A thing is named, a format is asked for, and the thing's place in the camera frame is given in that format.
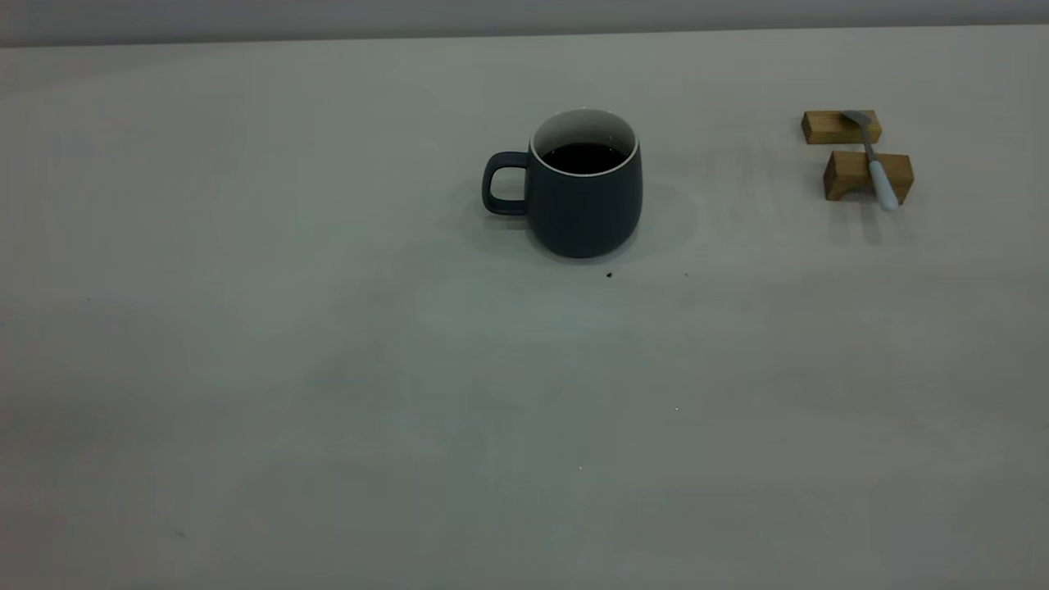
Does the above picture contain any dark grey ceramic mug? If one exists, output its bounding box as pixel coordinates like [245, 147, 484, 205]
[481, 107, 644, 259]

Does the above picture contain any grey spoon with white handle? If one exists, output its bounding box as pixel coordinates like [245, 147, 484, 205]
[842, 109, 900, 211]

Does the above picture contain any dark coffee liquid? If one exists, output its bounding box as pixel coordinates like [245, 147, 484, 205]
[543, 143, 629, 175]

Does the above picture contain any arched wooden block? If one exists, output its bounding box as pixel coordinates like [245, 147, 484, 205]
[824, 150, 915, 206]

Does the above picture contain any flat rectangular wooden block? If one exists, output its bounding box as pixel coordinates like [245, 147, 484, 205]
[802, 109, 883, 145]

